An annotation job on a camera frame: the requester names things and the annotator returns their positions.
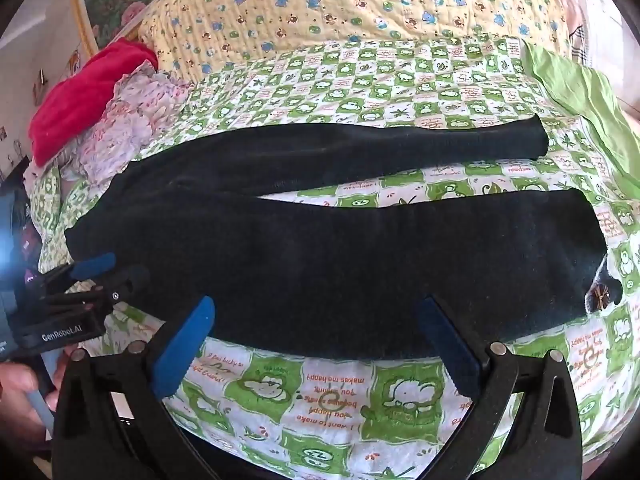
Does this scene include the person's left hand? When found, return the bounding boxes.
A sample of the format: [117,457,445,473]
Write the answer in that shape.
[0,355,71,441]

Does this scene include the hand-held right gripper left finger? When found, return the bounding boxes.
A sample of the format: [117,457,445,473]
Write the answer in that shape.
[52,296,216,480]

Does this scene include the plain green cloth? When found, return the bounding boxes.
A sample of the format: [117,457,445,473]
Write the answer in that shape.
[522,40,640,186]

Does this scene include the pink plaid pillow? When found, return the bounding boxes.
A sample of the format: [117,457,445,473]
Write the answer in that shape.
[552,0,608,68]

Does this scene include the green frog-print bedsheet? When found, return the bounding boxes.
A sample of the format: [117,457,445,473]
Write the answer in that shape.
[30,35,640,480]

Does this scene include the pink floral cloth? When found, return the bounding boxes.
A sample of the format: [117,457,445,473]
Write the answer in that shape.
[25,60,201,186]

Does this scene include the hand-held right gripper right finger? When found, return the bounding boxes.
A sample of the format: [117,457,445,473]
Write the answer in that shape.
[415,296,583,480]

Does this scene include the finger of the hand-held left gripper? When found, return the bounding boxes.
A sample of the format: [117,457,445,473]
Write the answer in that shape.
[35,253,117,293]
[42,264,151,318]

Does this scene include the black pants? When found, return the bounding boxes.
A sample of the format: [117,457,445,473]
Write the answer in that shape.
[64,114,623,361]

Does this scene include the yellow printed quilt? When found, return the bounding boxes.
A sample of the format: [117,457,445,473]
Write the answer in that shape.
[137,0,576,86]

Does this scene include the red cloth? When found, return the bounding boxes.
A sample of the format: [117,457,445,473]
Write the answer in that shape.
[28,40,160,167]

